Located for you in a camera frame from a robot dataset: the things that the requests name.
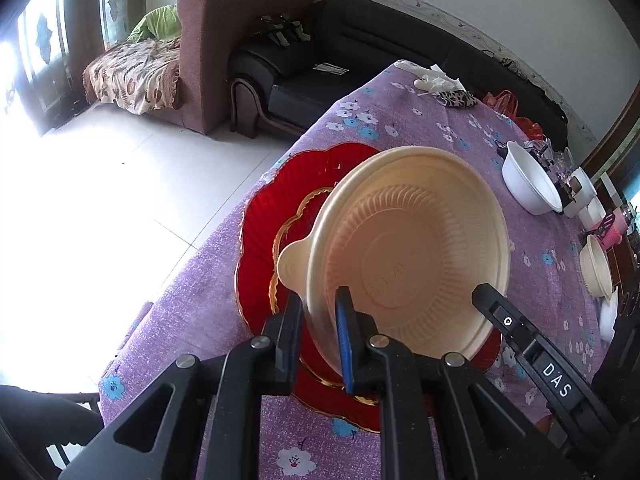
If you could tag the black leather sofa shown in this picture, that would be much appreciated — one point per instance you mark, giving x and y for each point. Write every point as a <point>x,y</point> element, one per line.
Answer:
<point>288,71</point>

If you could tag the maroon armchair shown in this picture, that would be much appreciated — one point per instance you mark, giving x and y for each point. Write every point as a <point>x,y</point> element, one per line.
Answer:
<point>210,29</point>

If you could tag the white pitcher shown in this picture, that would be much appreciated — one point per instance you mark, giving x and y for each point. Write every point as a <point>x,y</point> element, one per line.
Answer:
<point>581,192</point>

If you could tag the pink cup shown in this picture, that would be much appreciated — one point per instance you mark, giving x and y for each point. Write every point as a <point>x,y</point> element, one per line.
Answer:
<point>612,228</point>

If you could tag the red scalloped plate gold rim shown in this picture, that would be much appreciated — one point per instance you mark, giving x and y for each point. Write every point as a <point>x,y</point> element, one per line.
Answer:
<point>270,229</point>

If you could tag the green pillow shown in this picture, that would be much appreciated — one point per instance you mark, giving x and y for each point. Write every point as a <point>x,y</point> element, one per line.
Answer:
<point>162,24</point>

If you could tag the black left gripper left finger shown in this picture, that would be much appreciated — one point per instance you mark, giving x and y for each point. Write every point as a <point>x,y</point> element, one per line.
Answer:
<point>199,419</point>

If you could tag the dark wooden door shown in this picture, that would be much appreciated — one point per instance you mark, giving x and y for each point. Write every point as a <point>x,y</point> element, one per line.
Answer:
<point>56,40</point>

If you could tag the white glove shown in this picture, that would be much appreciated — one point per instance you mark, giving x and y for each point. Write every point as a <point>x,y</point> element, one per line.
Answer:
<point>433,81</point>

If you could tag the white foam bowl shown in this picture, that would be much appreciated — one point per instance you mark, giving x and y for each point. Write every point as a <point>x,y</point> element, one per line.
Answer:
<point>528,182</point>

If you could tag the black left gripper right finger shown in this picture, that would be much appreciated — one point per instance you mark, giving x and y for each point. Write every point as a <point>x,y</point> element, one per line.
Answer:
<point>440,418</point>

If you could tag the red plastic bag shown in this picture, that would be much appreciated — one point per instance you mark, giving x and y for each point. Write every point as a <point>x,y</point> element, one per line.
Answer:
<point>506,103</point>

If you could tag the leopard print cloth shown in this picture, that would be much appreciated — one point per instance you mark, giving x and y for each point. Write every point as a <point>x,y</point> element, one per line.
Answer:
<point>455,98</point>

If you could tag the beige plastic bowl with tab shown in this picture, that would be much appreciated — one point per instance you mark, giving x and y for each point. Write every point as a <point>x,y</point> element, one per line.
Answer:
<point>411,232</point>

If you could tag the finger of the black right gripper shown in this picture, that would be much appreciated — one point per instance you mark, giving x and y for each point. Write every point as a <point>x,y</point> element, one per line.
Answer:
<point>587,422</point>

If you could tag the white foam plate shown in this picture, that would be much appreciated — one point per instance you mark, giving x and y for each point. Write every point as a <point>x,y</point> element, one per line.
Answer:
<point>607,316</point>

